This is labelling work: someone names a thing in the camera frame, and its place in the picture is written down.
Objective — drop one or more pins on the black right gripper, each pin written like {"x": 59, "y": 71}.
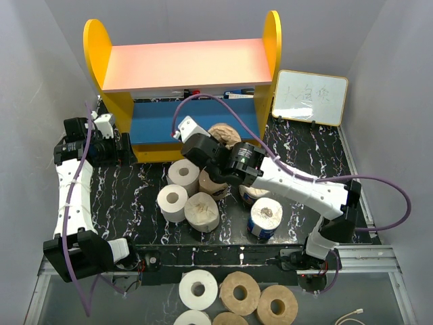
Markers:
{"x": 215, "y": 141}

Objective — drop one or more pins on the red black marker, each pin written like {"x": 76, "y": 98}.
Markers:
{"x": 187, "y": 92}

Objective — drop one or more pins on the brown spare roll bottom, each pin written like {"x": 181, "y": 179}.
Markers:
{"x": 229, "y": 318}

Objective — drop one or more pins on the small whiteboard yellow frame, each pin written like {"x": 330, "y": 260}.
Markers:
{"x": 310, "y": 98}

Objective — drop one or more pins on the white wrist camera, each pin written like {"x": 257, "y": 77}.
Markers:
{"x": 104, "y": 123}
{"x": 187, "y": 128}

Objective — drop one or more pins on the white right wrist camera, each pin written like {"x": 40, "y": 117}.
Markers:
{"x": 187, "y": 128}

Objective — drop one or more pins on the blue wrapped white roll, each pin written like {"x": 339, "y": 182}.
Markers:
{"x": 265, "y": 217}

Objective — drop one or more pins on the cream roll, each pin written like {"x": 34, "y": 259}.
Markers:
{"x": 250, "y": 195}
{"x": 202, "y": 212}

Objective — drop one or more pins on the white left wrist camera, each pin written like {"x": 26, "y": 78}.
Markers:
{"x": 104, "y": 123}

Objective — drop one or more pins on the white spare roll foreground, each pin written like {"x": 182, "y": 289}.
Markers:
{"x": 198, "y": 289}

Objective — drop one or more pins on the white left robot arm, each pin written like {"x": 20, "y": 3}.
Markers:
{"x": 89, "y": 253}

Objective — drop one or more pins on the brown spare roll middle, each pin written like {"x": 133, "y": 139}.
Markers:
{"x": 240, "y": 293}

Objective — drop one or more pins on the yellow shelf with coloured boards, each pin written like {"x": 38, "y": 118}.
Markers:
{"x": 142, "y": 85}

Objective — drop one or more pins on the cream roll front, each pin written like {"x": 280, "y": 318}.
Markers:
{"x": 202, "y": 212}

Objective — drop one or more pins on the blue whiteboard eraser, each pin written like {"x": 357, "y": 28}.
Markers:
{"x": 239, "y": 93}

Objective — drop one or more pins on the white spare roll bottom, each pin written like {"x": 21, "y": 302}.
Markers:
{"x": 193, "y": 317}

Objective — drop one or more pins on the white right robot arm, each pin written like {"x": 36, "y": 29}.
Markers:
{"x": 246, "y": 164}

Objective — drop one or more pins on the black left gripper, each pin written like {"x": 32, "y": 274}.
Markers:
{"x": 126, "y": 156}

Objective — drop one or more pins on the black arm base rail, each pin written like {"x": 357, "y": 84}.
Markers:
{"x": 266, "y": 263}

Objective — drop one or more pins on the brown spare roll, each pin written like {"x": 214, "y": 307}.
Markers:
{"x": 229, "y": 318}
{"x": 240, "y": 293}
{"x": 277, "y": 305}

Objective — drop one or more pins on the brown spare roll right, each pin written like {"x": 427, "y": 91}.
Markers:
{"x": 277, "y": 305}

